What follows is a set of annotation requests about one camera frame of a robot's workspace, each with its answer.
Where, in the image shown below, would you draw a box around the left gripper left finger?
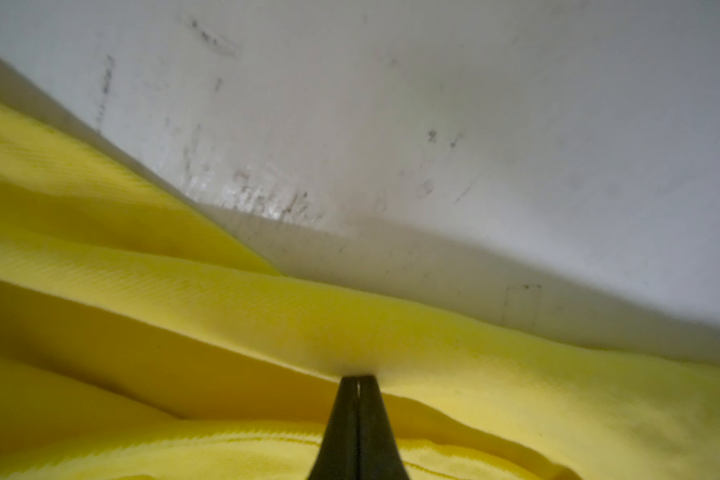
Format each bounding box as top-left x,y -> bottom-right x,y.
308,377 -> 359,480

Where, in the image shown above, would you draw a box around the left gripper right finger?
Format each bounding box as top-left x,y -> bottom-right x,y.
358,376 -> 410,480

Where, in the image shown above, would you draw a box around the yellow trousers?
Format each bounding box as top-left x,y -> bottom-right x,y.
0,103 -> 720,479

